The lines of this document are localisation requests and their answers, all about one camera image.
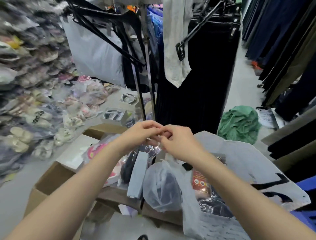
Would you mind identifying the person's left hand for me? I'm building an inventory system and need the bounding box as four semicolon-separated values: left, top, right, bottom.
118;120;165;157

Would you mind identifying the person's right hand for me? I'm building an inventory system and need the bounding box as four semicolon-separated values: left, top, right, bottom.
158;124;205;168

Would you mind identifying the person's left forearm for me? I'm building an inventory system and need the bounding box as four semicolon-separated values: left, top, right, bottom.
5;135;139;240

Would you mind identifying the person's right forearm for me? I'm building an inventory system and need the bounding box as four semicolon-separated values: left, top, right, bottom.
190;151;316;240

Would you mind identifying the white open shoe box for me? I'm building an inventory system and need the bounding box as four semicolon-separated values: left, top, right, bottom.
119;93;140;108
100;107;129;126

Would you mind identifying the black bagged garment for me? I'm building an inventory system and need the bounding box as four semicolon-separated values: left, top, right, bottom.
120;147;141;184

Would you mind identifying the grey flat box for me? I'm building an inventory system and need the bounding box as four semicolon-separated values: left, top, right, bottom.
127;151;150;199

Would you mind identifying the clear bag with dark item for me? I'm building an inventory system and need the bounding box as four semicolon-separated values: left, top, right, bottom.
143;161;183;213

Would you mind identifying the red printed packet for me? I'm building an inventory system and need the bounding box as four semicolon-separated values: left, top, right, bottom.
191;169;210;193

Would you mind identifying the pink item in clear bag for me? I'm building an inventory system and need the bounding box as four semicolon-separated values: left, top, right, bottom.
83;135;127;187

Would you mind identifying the metal clothes rack pole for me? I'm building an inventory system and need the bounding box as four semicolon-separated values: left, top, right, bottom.
139;0;157;121

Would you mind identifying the black hanging skirt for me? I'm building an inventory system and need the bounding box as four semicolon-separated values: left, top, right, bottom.
156;10;241;135

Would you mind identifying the green crumpled cloth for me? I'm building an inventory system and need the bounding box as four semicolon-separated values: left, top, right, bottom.
217;105;262;145

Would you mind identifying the white hanging garment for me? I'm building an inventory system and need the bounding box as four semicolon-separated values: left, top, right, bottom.
162;0;195;88

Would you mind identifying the white plastic bag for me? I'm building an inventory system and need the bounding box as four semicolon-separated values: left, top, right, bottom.
61;16;126;87

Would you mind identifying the brown cardboard box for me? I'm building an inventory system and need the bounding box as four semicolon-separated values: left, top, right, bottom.
23;124;184;240

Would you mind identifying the blue hanging garment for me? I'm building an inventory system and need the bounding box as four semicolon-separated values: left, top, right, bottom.
148;4;164;82

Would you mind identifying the white paper sheet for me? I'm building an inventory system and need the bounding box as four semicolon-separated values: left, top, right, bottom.
257;108;280;129

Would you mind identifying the black clip hanger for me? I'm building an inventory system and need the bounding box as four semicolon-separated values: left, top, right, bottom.
175;0;241;61

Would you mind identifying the pile of bagged slippers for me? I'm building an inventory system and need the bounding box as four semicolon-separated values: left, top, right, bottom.
0;0;121;183

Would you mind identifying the row of dark hanging trousers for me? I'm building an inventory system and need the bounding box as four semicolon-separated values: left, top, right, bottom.
241;0;316;183

